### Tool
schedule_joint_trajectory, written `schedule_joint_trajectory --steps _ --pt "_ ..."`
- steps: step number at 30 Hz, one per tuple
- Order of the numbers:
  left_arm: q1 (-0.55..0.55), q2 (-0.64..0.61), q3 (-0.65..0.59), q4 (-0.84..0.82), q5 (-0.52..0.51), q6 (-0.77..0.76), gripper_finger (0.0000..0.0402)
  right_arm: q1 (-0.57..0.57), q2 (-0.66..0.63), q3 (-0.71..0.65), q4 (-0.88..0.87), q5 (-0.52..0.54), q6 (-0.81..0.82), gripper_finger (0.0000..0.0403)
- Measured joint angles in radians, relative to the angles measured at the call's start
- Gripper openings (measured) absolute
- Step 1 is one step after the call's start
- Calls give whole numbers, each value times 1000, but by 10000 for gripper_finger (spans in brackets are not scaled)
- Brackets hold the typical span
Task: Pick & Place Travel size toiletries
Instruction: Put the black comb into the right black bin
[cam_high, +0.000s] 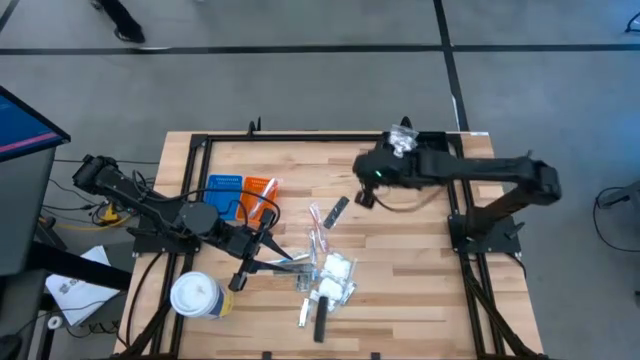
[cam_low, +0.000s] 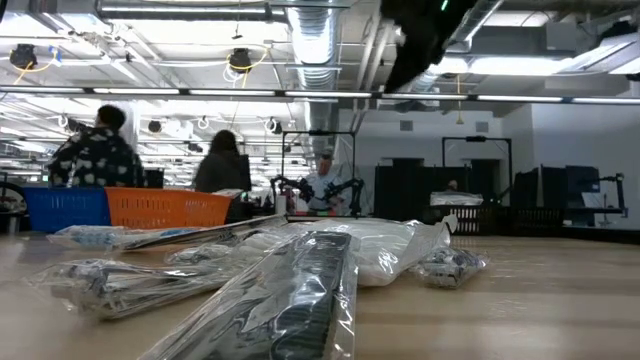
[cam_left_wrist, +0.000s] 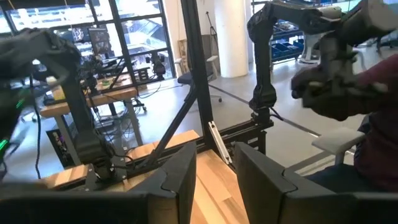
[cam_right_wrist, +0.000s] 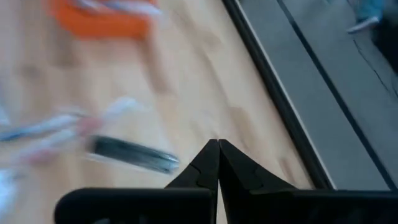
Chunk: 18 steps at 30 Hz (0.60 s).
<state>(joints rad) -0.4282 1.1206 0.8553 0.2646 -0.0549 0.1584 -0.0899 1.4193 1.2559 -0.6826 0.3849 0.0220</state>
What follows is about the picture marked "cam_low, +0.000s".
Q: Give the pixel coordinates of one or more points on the background black robot arm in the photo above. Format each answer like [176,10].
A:
[620,192]
[356,195]
[290,184]

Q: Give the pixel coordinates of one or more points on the small metal clipper in bag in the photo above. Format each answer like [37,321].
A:
[450,267]

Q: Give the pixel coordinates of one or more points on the silver ventilation duct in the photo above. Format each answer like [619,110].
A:
[315,45]

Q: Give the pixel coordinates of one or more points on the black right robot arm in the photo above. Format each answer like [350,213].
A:
[415,45]

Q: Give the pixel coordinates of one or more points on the black partition screen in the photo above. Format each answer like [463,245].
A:
[405,190]
[550,187]

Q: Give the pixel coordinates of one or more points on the bright ceiling light panel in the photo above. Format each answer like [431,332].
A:
[520,66]

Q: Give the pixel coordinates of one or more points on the orange plastic basket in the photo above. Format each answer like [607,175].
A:
[165,207]

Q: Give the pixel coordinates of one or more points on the blue toothbrush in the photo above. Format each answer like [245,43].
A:
[95,236]

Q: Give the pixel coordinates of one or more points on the white bottle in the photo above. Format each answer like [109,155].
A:
[281,205]

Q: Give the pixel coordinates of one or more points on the black station frame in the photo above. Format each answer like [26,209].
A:
[320,133]
[477,138]

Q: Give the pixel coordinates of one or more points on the black computer monitor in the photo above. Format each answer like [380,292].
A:
[155,178]

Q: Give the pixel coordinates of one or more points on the white pillar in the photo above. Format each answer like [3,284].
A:
[131,125]

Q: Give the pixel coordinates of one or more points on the black plastic basket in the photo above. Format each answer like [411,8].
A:
[540,210]
[487,220]

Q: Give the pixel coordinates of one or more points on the white cotton pads bag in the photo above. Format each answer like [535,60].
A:
[380,260]
[456,198]
[400,226]

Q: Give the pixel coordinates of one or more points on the blue plastic basket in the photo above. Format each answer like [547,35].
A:
[65,210]

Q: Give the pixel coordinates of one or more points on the silver nail file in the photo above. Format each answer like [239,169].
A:
[100,287]

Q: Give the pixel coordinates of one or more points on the black comb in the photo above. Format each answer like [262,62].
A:
[225,231]
[310,300]

